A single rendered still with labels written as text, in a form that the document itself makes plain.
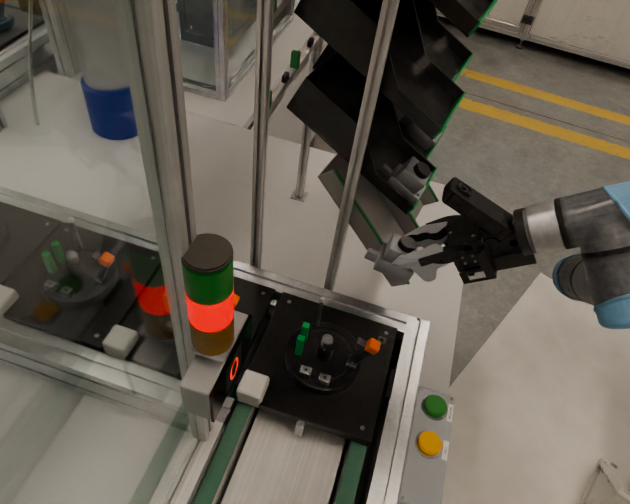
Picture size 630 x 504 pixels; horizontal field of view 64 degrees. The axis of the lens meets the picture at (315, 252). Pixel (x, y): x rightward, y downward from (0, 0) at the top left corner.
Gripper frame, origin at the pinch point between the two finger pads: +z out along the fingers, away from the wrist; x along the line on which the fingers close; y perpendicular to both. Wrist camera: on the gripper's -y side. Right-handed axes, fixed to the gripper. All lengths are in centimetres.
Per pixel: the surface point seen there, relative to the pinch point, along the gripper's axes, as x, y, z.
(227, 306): -32.6, -22.5, 4.1
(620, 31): 380, 134, -59
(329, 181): 11.0, -10.4, 11.5
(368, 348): -12.7, 9.1, 7.6
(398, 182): 9.3, -6.9, -1.2
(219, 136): 58, -13, 64
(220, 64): 76, -27, 61
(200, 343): -33.9, -19.1, 10.1
